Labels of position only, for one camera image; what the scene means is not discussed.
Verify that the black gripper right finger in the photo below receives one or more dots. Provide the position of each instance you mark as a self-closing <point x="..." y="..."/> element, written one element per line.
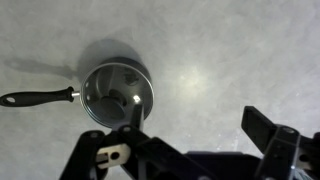
<point x="283" y="150"/>

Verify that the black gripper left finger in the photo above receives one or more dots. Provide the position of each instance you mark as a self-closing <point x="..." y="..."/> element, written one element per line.
<point x="146" y="156"/>

